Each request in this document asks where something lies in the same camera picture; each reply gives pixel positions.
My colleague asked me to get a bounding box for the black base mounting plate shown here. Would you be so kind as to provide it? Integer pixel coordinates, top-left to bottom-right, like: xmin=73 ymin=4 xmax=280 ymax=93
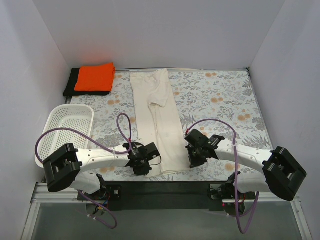
xmin=77 ymin=180 xmax=257 ymax=213

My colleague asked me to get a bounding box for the black folded t shirt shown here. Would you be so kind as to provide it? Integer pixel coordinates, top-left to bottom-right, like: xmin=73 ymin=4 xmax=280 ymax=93
xmin=63 ymin=68 xmax=110 ymax=97

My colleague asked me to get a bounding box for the aluminium front frame rail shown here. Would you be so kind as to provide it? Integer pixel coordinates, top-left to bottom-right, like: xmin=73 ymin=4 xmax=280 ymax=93
xmin=31 ymin=181 xmax=301 ymax=205

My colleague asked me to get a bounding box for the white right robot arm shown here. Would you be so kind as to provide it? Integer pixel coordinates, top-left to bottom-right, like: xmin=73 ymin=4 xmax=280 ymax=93
xmin=185 ymin=129 xmax=307 ymax=201

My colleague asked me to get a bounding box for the floral patterned table cloth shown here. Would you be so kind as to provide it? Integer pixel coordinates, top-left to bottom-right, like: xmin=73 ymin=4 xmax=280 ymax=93
xmin=48 ymin=70 xmax=282 ymax=183

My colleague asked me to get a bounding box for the cream white t shirt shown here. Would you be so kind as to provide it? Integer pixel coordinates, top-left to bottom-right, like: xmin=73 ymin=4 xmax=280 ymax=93
xmin=129 ymin=69 xmax=190 ymax=178

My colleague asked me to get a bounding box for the orange folded t shirt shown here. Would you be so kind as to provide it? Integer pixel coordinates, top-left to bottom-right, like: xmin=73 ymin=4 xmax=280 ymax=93
xmin=74 ymin=62 xmax=116 ymax=92

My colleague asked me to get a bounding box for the white plastic laundry basket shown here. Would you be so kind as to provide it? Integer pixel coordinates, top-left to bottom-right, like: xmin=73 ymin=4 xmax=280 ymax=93
xmin=35 ymin=104 xmax=94 ymax=168

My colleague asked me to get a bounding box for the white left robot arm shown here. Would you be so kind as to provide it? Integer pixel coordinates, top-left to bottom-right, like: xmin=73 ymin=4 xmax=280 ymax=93
xmin=43 ymin=142 xmax=162 ymax=200

